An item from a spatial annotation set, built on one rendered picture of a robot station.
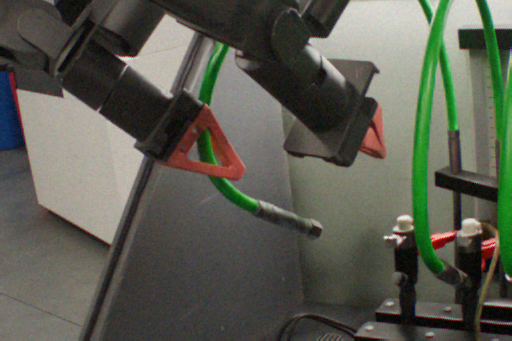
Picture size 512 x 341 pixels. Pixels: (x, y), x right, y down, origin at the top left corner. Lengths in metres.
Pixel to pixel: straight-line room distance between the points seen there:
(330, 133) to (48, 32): 0.28
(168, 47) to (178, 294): 2.74
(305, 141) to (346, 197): 0.51
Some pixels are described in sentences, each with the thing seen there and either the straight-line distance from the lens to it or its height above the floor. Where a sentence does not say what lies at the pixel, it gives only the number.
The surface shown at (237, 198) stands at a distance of 0.81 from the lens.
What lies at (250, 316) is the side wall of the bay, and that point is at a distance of 1.20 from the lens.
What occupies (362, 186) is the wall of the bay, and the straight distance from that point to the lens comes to 1.21.
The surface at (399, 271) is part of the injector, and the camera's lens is 0.89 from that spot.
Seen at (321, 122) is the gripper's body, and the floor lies 1.26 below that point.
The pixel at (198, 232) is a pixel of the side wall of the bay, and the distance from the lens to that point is 1.07.
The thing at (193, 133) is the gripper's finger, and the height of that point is 1.25.
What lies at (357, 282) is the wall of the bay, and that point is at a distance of 1.28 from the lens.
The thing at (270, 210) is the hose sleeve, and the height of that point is 1.15.
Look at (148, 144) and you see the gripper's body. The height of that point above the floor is 1.26.
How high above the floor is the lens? 1.43
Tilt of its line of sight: 15 degrees down
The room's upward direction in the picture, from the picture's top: 8 degrees counter-clockwise
